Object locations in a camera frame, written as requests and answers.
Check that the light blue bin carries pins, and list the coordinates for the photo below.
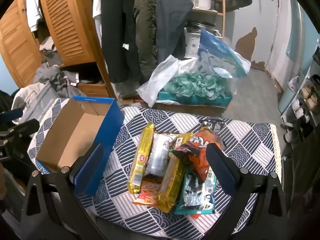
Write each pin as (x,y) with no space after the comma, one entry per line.
(287,100)

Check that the black coat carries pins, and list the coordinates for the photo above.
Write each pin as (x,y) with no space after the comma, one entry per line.
(117,30)

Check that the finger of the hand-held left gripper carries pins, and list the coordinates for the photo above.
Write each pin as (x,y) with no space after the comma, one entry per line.
(25,127)
(12,114)

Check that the white plastic bag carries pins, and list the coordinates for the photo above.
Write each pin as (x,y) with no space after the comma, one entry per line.
(160,77)

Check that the teal cardboard tray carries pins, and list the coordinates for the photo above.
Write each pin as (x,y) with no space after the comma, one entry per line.
(195,101)

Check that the blue white patterned tablecloth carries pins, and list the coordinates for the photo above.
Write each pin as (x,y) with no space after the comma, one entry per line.
(250,142)

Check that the grey clothing pile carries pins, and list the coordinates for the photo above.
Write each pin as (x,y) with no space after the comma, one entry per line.
(50,75)

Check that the grey tote bag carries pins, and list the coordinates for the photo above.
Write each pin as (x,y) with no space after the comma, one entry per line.
(42,105)

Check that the long yellow snack packet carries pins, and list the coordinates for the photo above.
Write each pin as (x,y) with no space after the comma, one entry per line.
(142,160)
(172,185)

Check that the metal pot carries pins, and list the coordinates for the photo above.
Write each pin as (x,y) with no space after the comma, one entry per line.
(200,27)

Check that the black bag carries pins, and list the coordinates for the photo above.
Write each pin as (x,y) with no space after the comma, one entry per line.
(5,98)

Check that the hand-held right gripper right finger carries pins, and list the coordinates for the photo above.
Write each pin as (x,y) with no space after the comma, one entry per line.
(223,175)

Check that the shoe rack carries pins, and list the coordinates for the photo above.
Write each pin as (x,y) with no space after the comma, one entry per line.
(302,105)

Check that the white hoodie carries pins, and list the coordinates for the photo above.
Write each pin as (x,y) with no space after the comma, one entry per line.
(20,100)

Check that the white grey snack packet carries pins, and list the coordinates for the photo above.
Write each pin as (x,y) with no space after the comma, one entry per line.
(158,155)

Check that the white pot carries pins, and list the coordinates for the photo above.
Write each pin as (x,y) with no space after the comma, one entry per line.
(201,2)

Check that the white hanging shirt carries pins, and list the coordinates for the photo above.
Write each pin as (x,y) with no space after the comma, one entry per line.
(32,5)
(96,5)

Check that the grey blue jacket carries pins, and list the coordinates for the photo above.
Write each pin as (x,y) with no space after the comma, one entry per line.
(170,17)

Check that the orange red snack packet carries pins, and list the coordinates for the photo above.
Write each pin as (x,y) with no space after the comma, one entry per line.
(147,192)

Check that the olive jacket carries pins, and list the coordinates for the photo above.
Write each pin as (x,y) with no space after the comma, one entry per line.
(145,30)

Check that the blue cardboard box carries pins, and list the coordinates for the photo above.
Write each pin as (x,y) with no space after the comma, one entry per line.
(82,130)

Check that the black snack packet white print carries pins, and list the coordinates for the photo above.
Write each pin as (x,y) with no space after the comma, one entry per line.
(212,126)

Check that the teal snack packet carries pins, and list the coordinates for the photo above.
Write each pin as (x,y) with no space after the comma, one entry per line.
(195,195)

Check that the blue plastic bag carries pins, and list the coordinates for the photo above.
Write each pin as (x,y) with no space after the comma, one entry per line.
(217,52)

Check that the wooden shelf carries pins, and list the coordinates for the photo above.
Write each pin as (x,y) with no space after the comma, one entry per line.
(221,5)

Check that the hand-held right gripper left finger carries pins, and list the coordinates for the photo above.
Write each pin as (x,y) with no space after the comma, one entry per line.
(88,170)

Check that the orange snack packet white print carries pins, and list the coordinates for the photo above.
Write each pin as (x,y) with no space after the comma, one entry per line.
(200,165)

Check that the wooden louvered wardrobe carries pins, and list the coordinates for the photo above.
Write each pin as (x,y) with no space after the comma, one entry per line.
(65,17)

